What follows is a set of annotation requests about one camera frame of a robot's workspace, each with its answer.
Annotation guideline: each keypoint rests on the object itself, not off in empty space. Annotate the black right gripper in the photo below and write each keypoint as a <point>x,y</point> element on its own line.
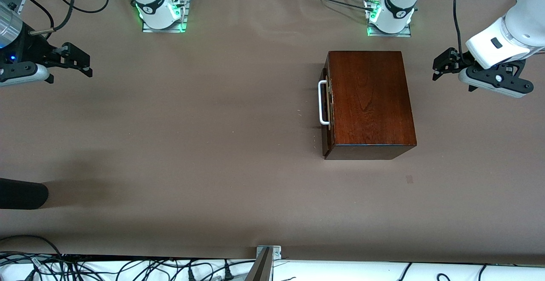
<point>30,47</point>

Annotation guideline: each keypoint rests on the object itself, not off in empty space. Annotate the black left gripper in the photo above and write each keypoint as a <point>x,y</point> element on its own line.
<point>460,58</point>

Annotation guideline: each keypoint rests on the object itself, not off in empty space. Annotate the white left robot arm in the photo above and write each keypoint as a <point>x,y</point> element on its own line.
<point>511,38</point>

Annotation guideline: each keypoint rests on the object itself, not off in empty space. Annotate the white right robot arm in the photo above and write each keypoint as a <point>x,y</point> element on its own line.
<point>151,0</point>

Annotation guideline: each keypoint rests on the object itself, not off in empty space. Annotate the dark brown wooden cabinet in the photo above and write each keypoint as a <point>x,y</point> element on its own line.
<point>370,102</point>

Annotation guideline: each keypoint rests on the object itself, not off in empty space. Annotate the small brown tape patch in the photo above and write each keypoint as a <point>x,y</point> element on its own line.
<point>409,179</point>

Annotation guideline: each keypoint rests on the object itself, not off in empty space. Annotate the black cylinder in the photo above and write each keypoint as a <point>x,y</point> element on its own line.
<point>21,193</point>

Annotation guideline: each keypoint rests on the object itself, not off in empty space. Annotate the white sheet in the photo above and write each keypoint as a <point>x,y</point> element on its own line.
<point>340,272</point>

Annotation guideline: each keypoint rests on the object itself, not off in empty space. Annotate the dark metal beam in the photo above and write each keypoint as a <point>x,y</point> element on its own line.
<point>260,268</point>

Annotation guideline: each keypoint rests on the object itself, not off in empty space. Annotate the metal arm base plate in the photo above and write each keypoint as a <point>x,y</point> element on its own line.
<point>164,29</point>
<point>396,34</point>

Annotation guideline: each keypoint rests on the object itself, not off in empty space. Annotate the silver metal corner bracket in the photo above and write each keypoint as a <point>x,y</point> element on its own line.
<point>276,251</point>

